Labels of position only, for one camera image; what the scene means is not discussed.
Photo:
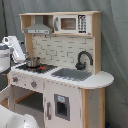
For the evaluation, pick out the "white oven door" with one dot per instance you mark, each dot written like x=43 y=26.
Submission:
x=6 y=97

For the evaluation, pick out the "left stove knob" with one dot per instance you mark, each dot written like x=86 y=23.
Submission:
x=15 y=79

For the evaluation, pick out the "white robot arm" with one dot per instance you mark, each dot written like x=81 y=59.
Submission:
x=10 y=49

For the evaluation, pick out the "toy microwave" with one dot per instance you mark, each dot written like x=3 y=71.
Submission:
x=72 y=24

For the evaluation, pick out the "black stovetop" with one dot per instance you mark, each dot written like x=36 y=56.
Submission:
x=42 y=68

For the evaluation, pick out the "stove knob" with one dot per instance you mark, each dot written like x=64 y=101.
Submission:
x=15 y=79
x=33 y=84

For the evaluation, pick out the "grey range hood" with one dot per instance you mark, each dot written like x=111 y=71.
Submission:
x=39 y=27

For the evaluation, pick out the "grey toy sink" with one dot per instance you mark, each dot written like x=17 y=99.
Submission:
x=72 y=74

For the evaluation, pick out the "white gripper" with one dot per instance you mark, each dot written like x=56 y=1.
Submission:
x=17 y=54

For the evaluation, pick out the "right stove knob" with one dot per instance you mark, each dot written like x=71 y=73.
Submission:
x=33 y=84

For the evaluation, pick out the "black toy faucet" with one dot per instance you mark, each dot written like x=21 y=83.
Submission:
x=82 y=57

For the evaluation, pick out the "small metal pot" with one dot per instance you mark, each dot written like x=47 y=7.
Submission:
x=33 y=62

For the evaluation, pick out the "wooden toy kitchen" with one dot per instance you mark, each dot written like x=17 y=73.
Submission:
x=67 y=90

